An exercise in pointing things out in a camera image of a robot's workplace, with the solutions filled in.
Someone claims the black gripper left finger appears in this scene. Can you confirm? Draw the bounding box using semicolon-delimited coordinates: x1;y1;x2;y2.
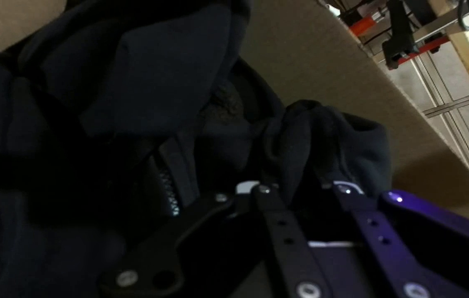
98;182;337;298

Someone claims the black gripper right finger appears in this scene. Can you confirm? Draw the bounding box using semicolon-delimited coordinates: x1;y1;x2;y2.
330;180;469;298

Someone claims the black hoodie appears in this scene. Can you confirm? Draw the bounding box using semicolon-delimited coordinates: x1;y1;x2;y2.
0;0;395;298

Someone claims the white cardboard storage box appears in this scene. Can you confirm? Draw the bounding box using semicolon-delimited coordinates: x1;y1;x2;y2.
0;0;469;233

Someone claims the black clamp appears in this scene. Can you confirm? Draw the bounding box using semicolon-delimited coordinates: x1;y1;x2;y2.
382;0;420;71

